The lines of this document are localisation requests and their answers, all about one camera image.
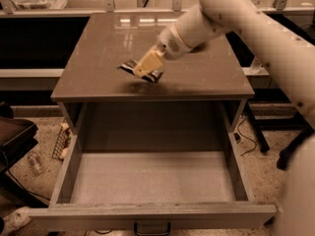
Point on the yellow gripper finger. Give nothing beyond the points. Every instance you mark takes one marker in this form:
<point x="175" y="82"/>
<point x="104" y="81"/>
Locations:
<point x="152" y="60"/>

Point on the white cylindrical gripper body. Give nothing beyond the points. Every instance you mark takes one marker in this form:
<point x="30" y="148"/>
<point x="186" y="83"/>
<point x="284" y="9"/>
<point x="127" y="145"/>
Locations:
<point x="172" y="42"/>

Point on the black rxbar chocolate wrapper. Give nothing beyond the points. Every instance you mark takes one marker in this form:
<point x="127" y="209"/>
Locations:
<point x="132" y="67"/>

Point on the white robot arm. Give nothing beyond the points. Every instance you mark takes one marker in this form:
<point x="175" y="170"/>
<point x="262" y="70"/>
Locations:
<point x="289" y="60"/>

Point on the grey counter cabinet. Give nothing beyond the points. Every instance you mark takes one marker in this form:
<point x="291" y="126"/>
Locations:
<point x="138" y="56"/>

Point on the open grey top drawer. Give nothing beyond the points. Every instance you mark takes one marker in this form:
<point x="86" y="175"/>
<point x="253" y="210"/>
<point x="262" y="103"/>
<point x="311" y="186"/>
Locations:
<point x="152" y="161"/>

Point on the clear water bottle on ledge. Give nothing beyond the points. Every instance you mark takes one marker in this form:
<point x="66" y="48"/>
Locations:
<point x="255" y="66"/>

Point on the black office chair left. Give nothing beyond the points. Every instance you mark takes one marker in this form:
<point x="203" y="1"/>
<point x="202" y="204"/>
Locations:
<point x="16" y="140"/>

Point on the clear bottle on floor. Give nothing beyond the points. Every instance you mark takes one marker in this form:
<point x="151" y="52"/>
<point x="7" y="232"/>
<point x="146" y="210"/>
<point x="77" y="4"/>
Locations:
<point x="35" y="163"/>

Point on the black chair base right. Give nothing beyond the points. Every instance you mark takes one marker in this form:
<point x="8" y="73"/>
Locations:
<point x="286" y="154"/>

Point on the wire basket on floor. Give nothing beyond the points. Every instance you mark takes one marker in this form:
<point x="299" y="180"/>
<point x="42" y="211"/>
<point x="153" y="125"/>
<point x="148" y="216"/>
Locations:
<point x="63" y="141"/>

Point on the black drawer handle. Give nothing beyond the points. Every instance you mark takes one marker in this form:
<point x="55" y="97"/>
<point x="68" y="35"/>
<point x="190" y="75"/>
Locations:
<point x="152" y="228"/>

